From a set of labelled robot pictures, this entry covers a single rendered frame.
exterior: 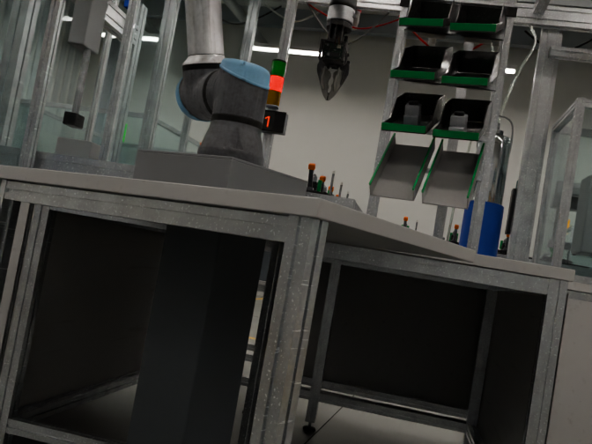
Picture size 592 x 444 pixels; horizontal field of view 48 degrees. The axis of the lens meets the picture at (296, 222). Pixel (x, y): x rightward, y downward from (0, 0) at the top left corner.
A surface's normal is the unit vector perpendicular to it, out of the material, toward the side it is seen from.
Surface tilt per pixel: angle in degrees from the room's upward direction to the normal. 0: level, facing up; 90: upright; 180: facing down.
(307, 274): 90
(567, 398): 90
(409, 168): 45
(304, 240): 90
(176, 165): 90
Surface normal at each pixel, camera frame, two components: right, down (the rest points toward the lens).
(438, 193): -0.12, -0.78
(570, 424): -0.18, -0.09
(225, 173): -0.55, -0.15
